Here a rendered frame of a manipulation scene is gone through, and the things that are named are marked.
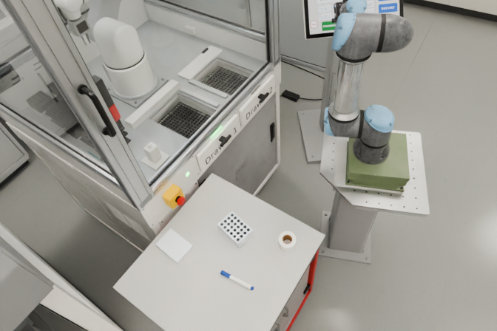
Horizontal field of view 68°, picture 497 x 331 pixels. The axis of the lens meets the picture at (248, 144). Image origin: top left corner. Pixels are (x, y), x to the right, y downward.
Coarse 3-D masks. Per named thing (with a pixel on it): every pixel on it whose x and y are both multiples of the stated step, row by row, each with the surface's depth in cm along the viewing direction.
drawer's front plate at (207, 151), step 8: (232, 120) 166; (224, 128) 164; (232, 128) 169; (216, 136) 161; (224, 136) 166; (232, 136) 173; (208, 144) 159; (216, 144) 163; (200, 152) 156; (208, 152) 160; (216, 152) 166; (200, 160) 157; (208, 160) 162; (200, 168) 162
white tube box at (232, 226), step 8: (232, 216) 150; (224, 224) 148; (232, 224) 148; (240, 224) 149; (224, 232) 147; (232, 232) 146; (240, 232) 146; (248, 232) 145; (232, 240) 145; (240, 240) 143
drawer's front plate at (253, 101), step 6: (270, 78) 182; (264, 84) 180; (270, 84) 184; (258, 90) 178; (264, 90) 181; (270, 90) 187; (252, 96) 175; (270, 96) 190; (246, 102) 173; (252, 102) 176; (258, 102) 181; (264, 102) 187; (240, 108) 171; (246, 108) 173; (252, 108) 178; (258, 108) 184; (240, 114) 172; (246, 114) 176; (252, 114) 181; (240, 120) 176; (246, 120) 178
